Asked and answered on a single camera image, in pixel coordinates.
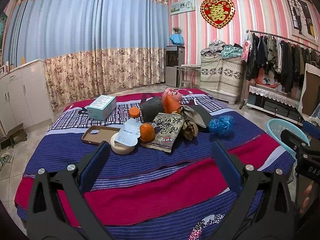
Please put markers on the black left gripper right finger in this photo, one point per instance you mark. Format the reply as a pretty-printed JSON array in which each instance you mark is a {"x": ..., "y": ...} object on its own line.
[{"x": 263, "y": 208}]

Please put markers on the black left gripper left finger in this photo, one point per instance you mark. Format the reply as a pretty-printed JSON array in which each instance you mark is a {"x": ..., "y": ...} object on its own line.
[{"x": 46, "y": 218}]

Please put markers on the blue plastic bag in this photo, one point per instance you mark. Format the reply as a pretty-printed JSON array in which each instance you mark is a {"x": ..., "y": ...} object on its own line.
[{"x": 222, "y": 126}]

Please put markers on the white round container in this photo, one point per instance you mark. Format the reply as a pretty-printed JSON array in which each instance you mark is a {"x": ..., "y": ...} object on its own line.
[{"x": 119, "y": 148}]

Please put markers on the orange fruit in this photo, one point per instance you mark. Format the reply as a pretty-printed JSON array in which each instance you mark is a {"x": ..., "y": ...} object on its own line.
[{"x": 147, "y": 133}]

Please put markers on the orange bottle cap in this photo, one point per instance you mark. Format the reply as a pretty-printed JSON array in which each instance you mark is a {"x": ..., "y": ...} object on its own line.
[{"x": 134, "y": 112}]

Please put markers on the black textured pouch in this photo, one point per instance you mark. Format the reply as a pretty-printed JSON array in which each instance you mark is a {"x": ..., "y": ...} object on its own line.
[{"x": 150, "y": 108}]

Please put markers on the person right hand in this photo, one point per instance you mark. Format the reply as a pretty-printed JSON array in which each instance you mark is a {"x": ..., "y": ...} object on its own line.
[{"x": 306, "y": 195}]

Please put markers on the blue floral fringed cloth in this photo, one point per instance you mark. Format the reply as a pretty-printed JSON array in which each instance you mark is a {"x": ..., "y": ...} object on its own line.
[{"x": 314, "y": 118}]

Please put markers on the light blue plastic basket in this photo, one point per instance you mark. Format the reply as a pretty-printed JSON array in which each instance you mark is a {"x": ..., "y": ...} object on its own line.
[{"x": 286, "y": 134}]

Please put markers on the brown board with white edge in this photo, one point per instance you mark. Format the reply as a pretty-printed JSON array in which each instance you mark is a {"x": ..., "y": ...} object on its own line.
[{"x": 309, "y": 99}]

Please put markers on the low tv cabinet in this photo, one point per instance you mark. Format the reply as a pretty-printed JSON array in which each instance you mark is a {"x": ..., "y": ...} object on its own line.
[{"x": 273, "y": 108}]

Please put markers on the white lace cover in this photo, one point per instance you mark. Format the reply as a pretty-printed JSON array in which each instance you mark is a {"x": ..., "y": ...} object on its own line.
[{"x": 274, "y": 95}]

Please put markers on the hanging dark clothes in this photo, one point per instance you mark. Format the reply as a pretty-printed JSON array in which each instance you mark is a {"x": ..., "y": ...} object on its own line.
[{"x": 283, "y": 59}]

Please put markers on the striped blue red blanket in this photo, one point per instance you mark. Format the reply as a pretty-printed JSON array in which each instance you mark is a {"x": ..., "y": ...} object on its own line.
[{"x": 151, "y": 194}]

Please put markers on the black flat case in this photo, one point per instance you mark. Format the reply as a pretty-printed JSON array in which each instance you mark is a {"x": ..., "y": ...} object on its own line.
[{"x": 206, "y": 117}]

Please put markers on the patterned cloth covered chest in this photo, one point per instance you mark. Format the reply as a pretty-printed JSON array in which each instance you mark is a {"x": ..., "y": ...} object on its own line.
[{"x": 223, "y": 77}]

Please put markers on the white cabinet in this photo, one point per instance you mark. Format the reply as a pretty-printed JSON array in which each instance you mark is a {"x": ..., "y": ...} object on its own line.
[{"x": 24, "y": 97}]

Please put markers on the teal white carton box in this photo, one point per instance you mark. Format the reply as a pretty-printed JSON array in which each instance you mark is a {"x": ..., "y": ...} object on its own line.
[{"x": 102, "y": 107}]

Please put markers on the pile of folded clothes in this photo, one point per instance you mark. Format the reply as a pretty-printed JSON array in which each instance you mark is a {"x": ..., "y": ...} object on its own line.
[{"x": 226, "y": 51}]

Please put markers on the framed silhouette picture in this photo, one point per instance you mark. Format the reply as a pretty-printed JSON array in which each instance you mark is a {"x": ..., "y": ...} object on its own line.
[{"x": 301, "y": 20}]

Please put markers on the metal clothes rack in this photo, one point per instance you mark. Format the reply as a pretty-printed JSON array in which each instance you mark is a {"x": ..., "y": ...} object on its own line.
[{"x": 248, "y": 34}]

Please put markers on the small metal folding table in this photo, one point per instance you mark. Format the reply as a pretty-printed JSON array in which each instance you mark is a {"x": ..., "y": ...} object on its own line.
[{"x": 187, "y": 75}]

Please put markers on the pink teapot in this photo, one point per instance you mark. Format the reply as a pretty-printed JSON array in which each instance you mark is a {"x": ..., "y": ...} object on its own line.
[{"x": 174, "y": 93}]

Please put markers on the grey water dispenser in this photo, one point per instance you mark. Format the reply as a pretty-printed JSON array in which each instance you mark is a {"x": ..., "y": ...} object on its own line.
[{"x": 174, "y": 57}]

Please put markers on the blue covered water bottle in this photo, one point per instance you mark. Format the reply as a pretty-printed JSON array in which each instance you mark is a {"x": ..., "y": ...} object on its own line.
[{"x": 176, "y": 39}]

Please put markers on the small potted plant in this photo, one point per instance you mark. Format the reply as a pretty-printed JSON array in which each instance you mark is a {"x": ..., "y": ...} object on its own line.
[{"x": 177, "y": 30}]

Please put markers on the blue and floral curtain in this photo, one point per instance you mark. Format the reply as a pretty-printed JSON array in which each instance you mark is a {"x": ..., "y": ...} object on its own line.
[{"x": 90, "y": 47}]

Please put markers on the red heart wall ornament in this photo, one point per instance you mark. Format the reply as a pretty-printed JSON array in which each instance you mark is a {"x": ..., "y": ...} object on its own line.
[{"x": 218, "y": 13}]

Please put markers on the landscape wall picture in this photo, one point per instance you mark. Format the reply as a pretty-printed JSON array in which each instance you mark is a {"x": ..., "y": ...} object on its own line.
[{"x": 182, "y": 6}]

